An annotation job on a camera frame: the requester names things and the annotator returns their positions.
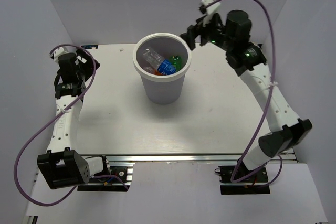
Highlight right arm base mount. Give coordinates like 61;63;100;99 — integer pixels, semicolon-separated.
214;165;270;195

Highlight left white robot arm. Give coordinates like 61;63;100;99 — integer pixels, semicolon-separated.
37;46;111;189

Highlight orange bottle with barcode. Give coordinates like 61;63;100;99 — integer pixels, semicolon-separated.
154;70;163;76

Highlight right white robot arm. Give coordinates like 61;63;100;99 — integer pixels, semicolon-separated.
180;10;312;182

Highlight blue label sticker left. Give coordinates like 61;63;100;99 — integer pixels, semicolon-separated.
81;45;99;50

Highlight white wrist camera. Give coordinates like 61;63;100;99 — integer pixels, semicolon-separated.
49;46;69;63
199;0;221;27

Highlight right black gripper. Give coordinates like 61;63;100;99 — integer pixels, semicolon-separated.
181;10;235;51

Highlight blue label clear bottle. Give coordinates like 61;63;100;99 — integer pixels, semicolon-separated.
142;47;176;76

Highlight white plastic bin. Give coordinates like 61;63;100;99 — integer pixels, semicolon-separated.
133;33;192;104

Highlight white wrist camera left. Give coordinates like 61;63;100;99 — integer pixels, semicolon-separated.
49;46;69;63

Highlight red label clear bottle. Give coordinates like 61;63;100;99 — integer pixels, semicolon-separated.
143;66;155;74

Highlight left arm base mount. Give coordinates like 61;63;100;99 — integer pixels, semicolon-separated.
77;156;133;192

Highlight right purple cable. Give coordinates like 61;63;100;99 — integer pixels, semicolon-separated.
204;0;284;184

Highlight aluminium front rail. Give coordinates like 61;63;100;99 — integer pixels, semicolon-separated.
106;154;240;162

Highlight green plastic bottle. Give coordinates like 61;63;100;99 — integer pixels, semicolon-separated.
169;56;182;72

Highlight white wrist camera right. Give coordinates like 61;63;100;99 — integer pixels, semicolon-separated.
199;0;221;27

